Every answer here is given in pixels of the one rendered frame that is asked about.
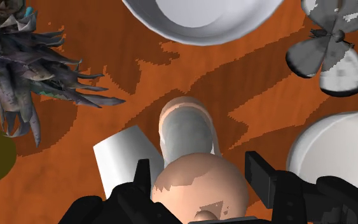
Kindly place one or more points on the grey flower-shaped figure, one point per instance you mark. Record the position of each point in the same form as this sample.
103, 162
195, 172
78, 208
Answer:
333, 59

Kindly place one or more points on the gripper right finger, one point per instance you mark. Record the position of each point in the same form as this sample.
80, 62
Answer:
293, 198

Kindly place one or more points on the white box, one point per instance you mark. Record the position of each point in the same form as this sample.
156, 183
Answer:
119, 155

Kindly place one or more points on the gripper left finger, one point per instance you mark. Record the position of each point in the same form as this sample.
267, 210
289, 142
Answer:
129, 201

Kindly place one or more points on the pink vase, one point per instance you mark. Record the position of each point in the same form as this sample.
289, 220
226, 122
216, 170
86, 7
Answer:
197, 180

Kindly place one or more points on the white round container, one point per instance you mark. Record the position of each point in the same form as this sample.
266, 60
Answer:
336, 149

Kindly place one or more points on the white bowl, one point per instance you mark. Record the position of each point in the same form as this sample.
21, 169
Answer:
202, 18

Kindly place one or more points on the dark spiky plant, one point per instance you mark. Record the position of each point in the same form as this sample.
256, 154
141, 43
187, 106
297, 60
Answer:
14, 68

